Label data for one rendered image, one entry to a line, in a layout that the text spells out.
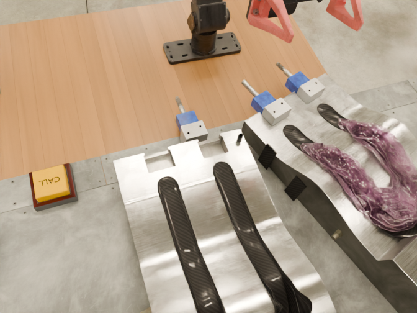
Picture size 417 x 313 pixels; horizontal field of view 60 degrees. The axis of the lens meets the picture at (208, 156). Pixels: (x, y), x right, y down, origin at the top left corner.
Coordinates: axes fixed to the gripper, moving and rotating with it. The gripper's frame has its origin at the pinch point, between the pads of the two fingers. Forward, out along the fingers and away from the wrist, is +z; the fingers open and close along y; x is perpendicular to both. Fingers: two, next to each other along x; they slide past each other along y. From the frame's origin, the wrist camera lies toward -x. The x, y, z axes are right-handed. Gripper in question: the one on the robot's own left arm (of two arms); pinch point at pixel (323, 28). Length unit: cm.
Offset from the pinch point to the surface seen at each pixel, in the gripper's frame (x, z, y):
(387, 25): 121, -105, 153
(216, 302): 27.9, 23.8, -18.7
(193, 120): 36.1, -13.8, -10.3
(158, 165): 33.8, -3.9, -20.6
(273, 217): 31.6, 13.0, -3.4
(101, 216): 40, 1, -34
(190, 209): 31.4, 7.4, -17.6
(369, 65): 121, -78, 123
